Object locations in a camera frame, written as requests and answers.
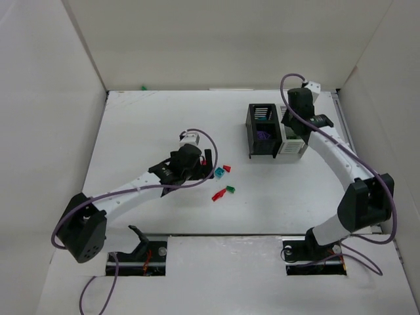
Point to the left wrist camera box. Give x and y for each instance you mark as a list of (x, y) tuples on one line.
[(189, 137)]

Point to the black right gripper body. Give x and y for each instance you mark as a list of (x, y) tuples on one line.
[(292, 121)]

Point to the long red lego piece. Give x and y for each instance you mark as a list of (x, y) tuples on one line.
[(219, 195)]

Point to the black slatted container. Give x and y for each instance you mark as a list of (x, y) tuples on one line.
[(263, 130)]

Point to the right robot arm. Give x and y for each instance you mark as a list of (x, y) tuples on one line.
[(368, 197)]

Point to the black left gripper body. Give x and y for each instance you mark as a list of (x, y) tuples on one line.
[(199, 171)]

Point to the green square lego brick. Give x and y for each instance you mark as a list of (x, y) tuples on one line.
[(230, 189)]

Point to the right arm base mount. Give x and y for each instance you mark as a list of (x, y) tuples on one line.
[(301, 260)]

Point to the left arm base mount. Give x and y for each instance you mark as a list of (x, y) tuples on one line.
[(147, 259)]

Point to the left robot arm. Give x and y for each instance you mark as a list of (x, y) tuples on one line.
[(82, 227)]

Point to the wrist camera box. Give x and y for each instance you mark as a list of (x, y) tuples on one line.
[(189, 137), (314, 87)]

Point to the teal square lego brick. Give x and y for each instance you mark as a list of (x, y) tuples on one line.
[(219, 172)]

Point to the purple rectangular lego brick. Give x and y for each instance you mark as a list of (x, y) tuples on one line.
[(262, 135)]

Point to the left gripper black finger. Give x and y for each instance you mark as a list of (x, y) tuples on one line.
[(199, 171), (166, 189)]

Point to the white slatted container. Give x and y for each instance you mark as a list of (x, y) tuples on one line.
[(289, 146)]

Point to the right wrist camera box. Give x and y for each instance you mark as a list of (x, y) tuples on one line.
[(314, 87)]

